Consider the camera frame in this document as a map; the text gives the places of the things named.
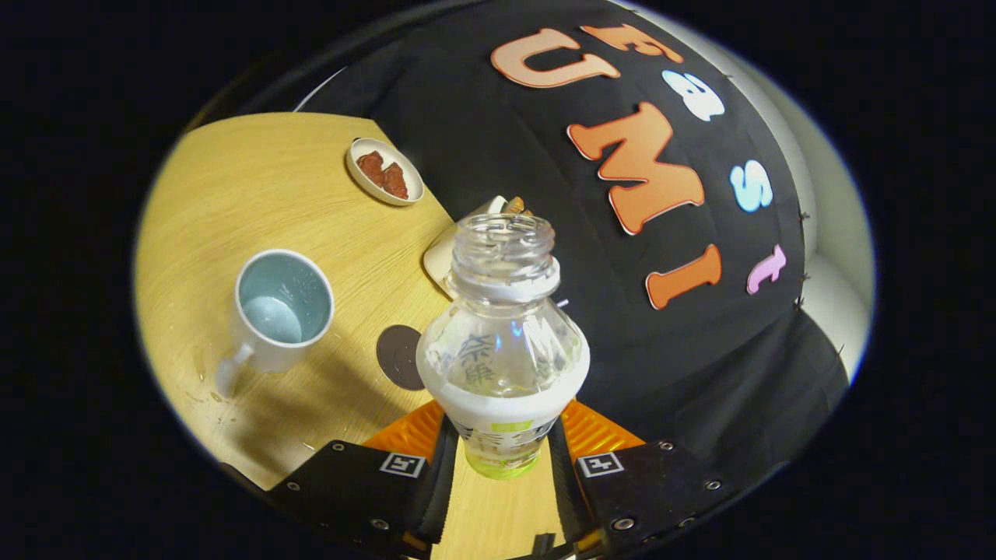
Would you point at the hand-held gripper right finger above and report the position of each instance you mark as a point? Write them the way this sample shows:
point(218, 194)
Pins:
point(564, 490)

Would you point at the round white plate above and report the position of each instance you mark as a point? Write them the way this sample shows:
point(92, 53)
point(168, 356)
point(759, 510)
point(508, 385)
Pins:
point(412, 183)

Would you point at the white cup with blue inside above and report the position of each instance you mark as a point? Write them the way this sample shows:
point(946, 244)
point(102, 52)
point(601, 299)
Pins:
point(272, 354)

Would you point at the cream white toaster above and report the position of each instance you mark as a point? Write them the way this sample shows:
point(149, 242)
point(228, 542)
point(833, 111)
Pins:
point(440, 260)

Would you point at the brown toast slice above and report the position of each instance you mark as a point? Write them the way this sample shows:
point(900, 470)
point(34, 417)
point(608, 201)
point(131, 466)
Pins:
point(513, 205)

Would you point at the dark round coaster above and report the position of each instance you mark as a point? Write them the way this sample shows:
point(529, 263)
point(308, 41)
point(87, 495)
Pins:
point(395, 356)

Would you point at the wooden table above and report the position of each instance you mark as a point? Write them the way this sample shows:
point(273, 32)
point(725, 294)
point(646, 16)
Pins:
point(233, 187)

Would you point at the red-brown meat piece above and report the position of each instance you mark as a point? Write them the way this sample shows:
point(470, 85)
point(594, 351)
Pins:
point(370, 167)
point(395, 181)

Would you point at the row of black clips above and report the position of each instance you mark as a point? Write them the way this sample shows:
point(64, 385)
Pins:
point(803, 215)

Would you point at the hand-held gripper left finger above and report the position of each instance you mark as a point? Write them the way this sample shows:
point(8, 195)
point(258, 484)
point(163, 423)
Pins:
point(443, 482)

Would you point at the clear plastic juice bottle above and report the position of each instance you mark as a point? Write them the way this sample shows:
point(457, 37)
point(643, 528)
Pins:
point(502, 350)

